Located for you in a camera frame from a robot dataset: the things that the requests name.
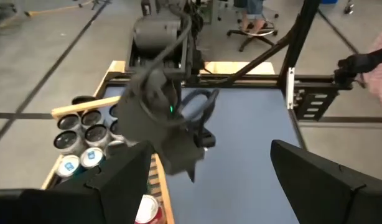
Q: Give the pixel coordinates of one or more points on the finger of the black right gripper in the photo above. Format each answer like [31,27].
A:
[205,138]
[191,175]

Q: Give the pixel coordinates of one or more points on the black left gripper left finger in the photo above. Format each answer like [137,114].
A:
[116,186]

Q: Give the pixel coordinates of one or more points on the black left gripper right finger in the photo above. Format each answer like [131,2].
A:
[328,193]

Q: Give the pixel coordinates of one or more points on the red Coca-Cola can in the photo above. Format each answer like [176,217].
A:
[149,210]

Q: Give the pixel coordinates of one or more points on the wooden slatted shelf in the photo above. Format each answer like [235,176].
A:
[85,107]

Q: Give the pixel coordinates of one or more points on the black office chair base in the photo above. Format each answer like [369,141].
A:
[251,35]

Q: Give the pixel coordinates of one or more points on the person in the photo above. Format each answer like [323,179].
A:
[380,77]
[253,9]

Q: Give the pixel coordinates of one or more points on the white metal bracket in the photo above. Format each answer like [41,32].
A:
[290,87]

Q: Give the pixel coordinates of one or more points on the black aluminium table frame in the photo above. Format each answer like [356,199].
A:
[300,37]

